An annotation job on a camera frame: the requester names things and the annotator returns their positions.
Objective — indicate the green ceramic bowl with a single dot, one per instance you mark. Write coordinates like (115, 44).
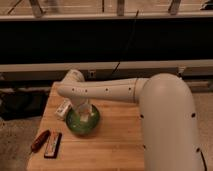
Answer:
(79, 127)

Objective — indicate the red brown handled tool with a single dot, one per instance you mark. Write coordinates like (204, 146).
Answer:
(39, 141)

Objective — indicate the black rectangular box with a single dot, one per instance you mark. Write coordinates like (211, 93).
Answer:
(53, 144)

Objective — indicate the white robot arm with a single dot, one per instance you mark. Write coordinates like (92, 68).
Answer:
(168, 116)

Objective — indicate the long metal rail frame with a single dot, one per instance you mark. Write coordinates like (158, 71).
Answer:
(105, 70)

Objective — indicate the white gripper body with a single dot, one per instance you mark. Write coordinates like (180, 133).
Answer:
(84, 110)

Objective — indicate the white sponge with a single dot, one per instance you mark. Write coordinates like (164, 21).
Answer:
(63, 109)

